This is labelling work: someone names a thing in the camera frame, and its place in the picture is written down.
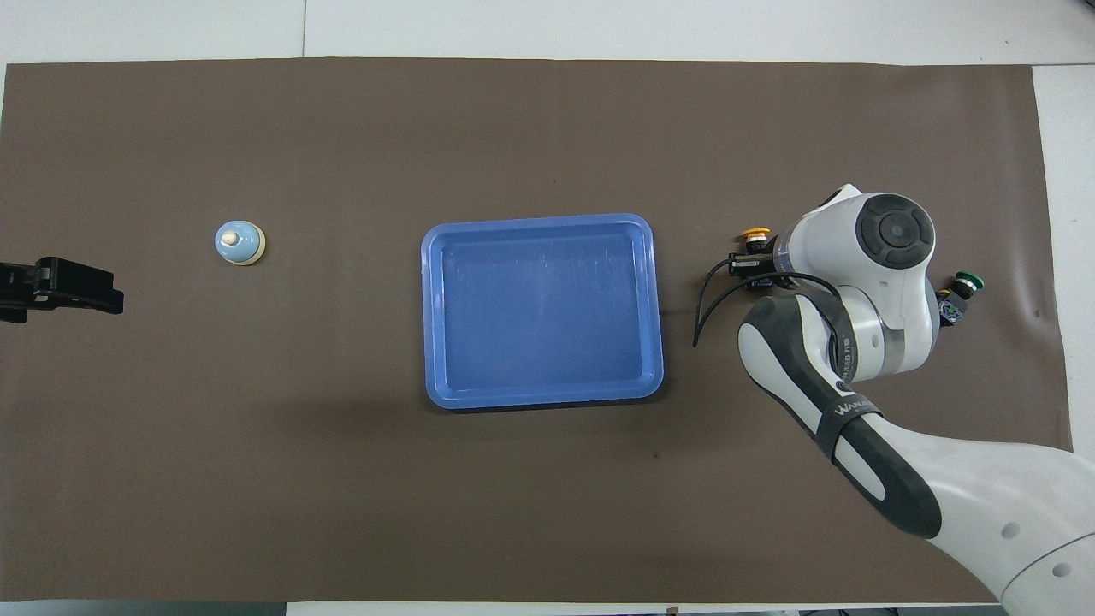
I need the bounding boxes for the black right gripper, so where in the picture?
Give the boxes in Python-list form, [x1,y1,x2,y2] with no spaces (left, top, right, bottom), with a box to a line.
[727,252,781,292]

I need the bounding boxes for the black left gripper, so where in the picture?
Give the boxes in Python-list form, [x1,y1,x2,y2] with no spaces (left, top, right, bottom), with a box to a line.
[0,257,125,324]

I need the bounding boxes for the light blue desk bell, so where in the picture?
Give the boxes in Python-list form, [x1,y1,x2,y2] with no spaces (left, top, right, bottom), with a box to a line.
[214,220,267,267]

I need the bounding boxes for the green push button switch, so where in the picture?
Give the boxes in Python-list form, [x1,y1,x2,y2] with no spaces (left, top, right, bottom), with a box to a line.
[937,270,985,327]

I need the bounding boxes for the blue plastic tray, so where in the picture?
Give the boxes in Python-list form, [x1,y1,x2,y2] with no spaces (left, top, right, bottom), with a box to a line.
[420,213,666,411]

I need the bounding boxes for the brown table mat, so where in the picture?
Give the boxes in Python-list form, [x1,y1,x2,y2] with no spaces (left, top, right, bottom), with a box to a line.
[0,57,1090,604]

